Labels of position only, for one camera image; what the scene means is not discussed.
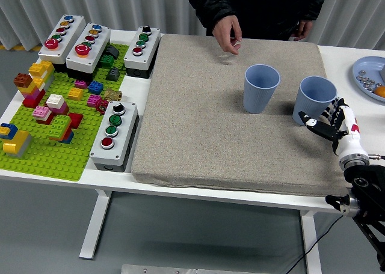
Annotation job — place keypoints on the yellow toy brick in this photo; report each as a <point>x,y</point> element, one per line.
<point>75,93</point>

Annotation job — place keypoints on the blue yellow grey brick stack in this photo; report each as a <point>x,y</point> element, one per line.
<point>18,141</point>

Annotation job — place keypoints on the grey block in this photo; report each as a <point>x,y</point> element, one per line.
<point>383,72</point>

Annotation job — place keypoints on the grey-brown fabric mat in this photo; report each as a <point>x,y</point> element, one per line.
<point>210,129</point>

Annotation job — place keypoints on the small magenta toy brick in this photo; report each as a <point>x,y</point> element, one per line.
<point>80,84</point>

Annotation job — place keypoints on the grey metal plate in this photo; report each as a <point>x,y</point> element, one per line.
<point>156,269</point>

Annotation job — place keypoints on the blue toy brick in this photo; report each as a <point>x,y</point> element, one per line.
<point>95,87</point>

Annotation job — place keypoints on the orange fruit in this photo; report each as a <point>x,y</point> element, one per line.
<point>380,91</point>

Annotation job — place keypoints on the brown yellow pink brick stack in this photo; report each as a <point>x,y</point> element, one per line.
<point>22,80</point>

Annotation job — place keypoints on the yellow black floor tape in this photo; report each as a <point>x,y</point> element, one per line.
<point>18,47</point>

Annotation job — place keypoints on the red toy brick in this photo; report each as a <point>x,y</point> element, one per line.
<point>76,119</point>

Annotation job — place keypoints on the four-button white control box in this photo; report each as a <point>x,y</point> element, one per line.
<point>126,129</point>
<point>150,45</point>

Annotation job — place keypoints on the blue plate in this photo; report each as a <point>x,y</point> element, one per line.
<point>368,65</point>

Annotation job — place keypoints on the green toy brick baseplate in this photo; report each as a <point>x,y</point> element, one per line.
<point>45,163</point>

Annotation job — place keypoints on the person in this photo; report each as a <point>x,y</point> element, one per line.
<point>264,6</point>

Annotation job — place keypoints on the white pleated curtain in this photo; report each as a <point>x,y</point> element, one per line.
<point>30,9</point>

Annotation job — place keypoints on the dark grey sloped brick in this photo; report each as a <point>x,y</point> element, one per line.
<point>113,52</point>

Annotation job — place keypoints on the person's right forearm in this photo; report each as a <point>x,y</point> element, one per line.
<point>207,6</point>

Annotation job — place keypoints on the five-button white control box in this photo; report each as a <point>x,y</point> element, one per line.
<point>73,33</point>
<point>99,45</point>

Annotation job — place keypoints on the white table leg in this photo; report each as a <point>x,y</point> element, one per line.
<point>96,226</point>
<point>311,244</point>

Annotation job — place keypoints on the person's left hand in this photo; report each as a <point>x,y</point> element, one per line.
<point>304,29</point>

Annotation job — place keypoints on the yellow white brick stack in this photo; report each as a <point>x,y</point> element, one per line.
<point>40,68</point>

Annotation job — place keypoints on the blue ribbed plastic cup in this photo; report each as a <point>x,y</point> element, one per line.
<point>258,99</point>
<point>312,93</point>

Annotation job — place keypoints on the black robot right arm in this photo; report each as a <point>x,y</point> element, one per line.
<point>370,181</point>

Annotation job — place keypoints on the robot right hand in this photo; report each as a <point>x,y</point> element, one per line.
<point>350,135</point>

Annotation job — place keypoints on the person's right hand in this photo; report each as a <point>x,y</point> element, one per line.
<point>227,33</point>

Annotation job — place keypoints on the dark green toy brick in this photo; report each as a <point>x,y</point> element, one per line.
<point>106,60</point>

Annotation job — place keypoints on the green orange blue brick stack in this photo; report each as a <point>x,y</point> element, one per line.
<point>60,123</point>

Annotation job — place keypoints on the pink white red brick stack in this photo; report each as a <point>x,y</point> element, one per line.
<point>41,111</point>

